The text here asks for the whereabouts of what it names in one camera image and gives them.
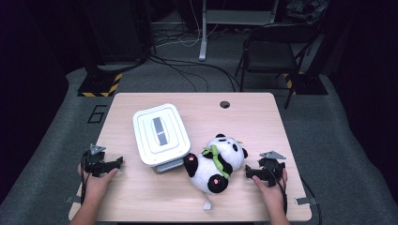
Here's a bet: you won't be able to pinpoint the black floor cables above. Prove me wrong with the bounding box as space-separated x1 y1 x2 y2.
146 53 242 94

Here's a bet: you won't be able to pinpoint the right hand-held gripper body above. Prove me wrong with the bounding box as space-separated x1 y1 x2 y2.
258 150 287 188

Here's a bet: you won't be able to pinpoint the black equipment cabinet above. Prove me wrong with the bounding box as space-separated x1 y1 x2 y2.
79 0 155 68

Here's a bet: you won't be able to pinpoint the white metal stand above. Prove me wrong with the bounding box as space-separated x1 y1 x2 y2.
198 0 280 62

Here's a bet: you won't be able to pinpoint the black folding chair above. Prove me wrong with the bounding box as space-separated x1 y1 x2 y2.
234 22 321 111

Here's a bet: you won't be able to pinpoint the black cable beside table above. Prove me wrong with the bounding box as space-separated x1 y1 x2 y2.
299 175 323 225

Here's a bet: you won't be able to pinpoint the black yellow striped base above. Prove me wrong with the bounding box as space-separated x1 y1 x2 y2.
283 71 329 97
77 72 124 98

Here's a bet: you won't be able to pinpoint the white floor cables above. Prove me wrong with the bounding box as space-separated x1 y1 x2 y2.
153 0 221 49

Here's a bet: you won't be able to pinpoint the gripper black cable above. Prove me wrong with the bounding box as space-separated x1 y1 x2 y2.
265 161 289 217
80 150 92 206

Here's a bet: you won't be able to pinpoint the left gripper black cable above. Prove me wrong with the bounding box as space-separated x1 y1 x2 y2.
80 150 92 206

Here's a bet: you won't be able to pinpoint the white storage box lid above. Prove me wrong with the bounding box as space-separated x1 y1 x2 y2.
132 103 191 167

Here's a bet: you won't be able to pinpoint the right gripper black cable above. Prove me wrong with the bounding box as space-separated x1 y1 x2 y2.
265 161 289 217

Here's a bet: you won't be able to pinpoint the grey metal table bracket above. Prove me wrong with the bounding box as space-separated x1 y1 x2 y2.
294 196 318 206
65 194 83 204

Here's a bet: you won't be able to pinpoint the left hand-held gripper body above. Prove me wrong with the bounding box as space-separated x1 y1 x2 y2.
82 143 111 178

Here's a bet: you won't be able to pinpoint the panda plush toy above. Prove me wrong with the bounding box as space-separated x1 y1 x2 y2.
182 133 249 211

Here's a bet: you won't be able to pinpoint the person's left hand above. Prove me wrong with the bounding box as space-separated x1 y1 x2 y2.
77 163 120 204

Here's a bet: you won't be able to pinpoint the clear plastic storage box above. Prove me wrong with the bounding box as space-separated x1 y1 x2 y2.
151 157 186 173

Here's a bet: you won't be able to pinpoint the person's right hand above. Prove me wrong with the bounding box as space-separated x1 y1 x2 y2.
252 168 289 217

